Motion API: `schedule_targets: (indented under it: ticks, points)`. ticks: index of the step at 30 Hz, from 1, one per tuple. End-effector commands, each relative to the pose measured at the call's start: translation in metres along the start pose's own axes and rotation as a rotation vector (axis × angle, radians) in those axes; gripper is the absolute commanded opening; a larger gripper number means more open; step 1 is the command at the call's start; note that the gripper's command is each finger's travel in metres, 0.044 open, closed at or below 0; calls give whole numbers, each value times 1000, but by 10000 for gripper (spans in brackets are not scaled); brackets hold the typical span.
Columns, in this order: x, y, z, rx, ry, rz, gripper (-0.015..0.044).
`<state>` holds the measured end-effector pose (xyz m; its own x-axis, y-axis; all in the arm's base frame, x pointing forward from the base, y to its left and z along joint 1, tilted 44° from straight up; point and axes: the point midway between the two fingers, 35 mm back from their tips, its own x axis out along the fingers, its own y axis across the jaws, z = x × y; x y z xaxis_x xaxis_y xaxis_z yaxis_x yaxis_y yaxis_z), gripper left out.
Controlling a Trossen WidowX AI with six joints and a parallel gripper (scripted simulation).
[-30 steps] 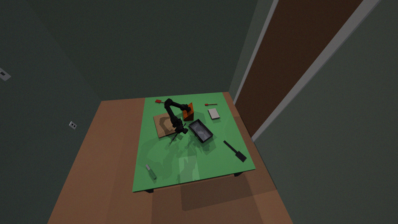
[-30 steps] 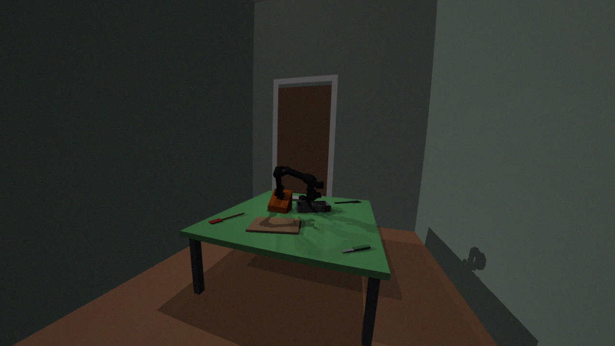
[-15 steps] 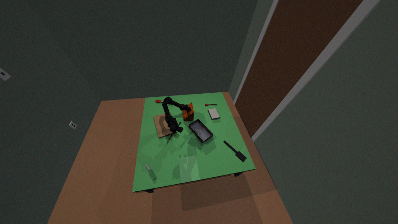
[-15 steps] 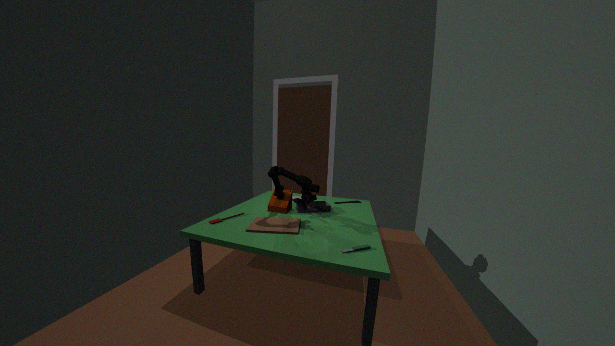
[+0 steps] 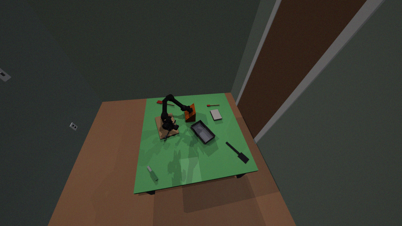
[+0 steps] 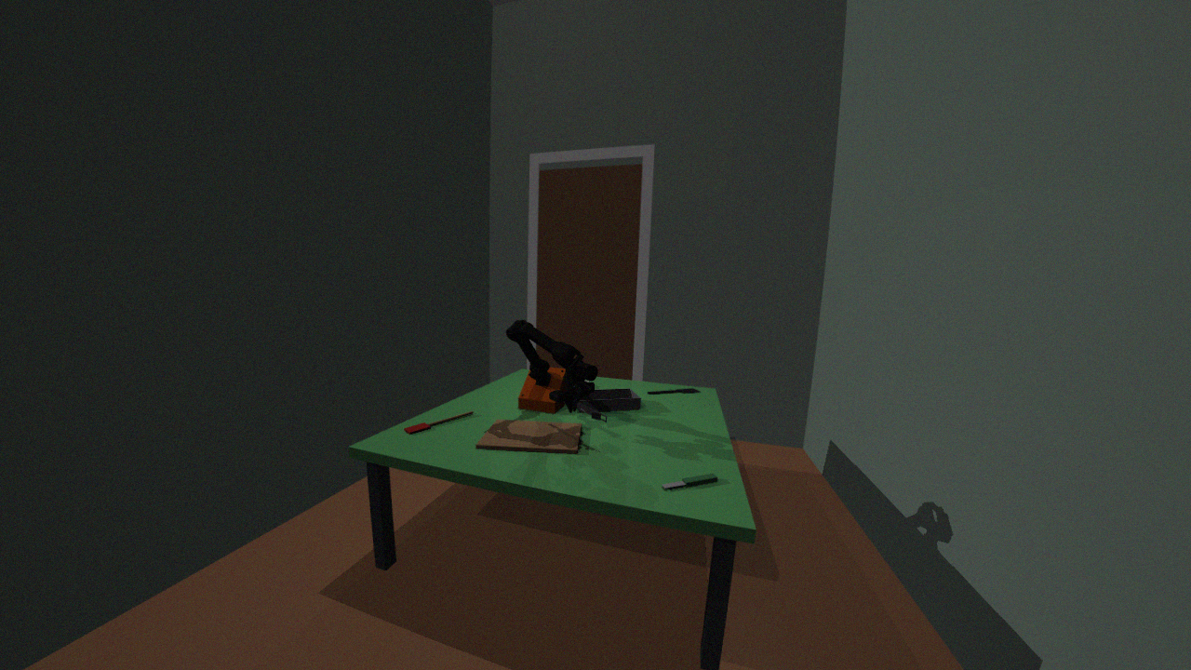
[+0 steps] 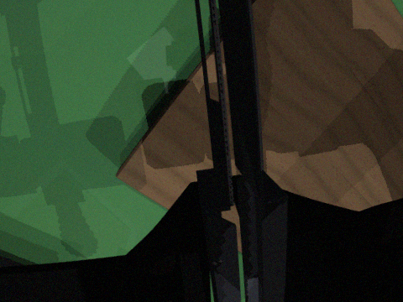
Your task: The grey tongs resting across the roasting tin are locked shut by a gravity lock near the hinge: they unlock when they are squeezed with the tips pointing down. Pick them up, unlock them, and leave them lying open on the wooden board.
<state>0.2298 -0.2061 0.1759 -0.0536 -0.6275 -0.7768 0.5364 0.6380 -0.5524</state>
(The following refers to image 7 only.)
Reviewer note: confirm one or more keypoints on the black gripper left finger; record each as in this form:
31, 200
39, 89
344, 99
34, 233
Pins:
170, 264

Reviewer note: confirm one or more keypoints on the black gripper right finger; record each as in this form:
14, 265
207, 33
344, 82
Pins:
338, 255

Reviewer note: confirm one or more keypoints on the brown wooden board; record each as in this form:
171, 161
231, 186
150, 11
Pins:
331, 100

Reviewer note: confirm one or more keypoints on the dark grey rectangular tray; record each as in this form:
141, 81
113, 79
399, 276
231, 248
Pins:
7, 262

